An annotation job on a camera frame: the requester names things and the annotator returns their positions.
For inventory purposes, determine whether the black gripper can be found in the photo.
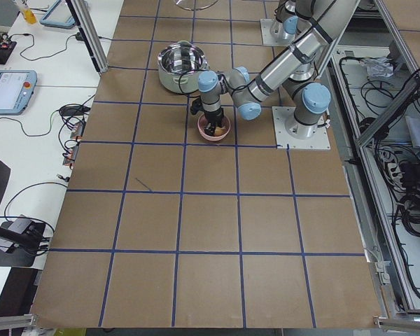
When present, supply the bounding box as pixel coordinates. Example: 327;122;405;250
190;97;224;135

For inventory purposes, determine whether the brown egg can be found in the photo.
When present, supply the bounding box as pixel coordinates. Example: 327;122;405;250
213;128;226;137

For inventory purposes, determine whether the glass pot lid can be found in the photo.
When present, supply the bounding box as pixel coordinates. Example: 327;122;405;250
173;0;218;11

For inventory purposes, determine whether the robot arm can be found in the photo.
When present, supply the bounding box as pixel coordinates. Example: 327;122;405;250
190;1;358;139
218;1;298;120

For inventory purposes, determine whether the pale green electric pot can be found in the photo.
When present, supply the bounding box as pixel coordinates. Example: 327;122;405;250
157;41;209;94

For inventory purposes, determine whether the pink bowl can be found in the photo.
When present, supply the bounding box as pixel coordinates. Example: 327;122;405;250
197;115;231;142

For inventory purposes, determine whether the black power adapter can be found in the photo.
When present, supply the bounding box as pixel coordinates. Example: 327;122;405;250
59;104;90;117

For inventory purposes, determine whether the blue teach pendant far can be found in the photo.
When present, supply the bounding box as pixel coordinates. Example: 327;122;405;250
39;0;76;29

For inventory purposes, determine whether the blue teach pendant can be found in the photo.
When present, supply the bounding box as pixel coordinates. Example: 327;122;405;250
39;0;76;29
0;70;38;116

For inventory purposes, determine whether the blue teach pendant near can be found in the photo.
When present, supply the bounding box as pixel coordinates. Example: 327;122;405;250
0;70;38;116

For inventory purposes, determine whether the orange bottle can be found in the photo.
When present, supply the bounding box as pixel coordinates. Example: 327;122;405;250
19;0;37;25

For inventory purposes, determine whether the grey usb hub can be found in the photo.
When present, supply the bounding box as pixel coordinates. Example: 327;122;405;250
8;217;34;234

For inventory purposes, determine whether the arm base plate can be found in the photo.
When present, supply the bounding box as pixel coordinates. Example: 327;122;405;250
260;15;298;46
272;106;331;151

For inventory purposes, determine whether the aluminium frame post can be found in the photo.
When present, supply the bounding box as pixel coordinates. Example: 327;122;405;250
66;0;109;74

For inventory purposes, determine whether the black camera stand base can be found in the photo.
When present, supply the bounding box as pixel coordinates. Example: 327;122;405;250
0;221;46;267

